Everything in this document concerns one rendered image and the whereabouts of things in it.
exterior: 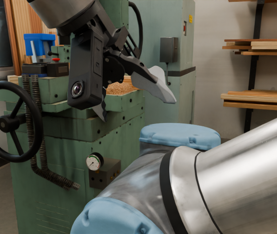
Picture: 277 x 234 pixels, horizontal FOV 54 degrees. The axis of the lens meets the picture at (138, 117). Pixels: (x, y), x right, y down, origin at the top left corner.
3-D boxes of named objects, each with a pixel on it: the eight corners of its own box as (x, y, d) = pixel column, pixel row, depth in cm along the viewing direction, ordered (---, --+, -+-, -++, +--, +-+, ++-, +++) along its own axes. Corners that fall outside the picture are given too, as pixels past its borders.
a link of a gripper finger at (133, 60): (162, 71, 43) (111, 45, 42) (161, 76, 42) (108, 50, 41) (149, 90, 46) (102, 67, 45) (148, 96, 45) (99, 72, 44)
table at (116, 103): (-24, 104, 110) (-27, 89, 109) (31, 93, 138) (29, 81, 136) (110, 118, 88) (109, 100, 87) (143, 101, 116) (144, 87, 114)
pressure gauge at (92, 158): (85, 174, 101) (84, 153, 99) (91, 170, 104) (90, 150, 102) (100, 177, 99) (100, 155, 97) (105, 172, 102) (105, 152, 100)
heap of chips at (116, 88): (98, 93, 99) (97, 83, 99) (115, 88, 112) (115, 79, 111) (120, 95, 96) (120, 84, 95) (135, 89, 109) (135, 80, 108)
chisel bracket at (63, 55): (51, 66, 117) (50, 45, 115) (71, 64, 130) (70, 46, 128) (66, 66, 115) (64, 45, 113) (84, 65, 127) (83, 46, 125)
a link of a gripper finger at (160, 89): (187, 74, 48) (139, 50, 46) (183, 96, 44) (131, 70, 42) (178, 86, 50) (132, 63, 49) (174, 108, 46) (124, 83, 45)
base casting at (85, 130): (4, 130, 121) (2, 109, 118) (79, 105, 172) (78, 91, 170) (92, 142, 104) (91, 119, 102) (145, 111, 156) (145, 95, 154)
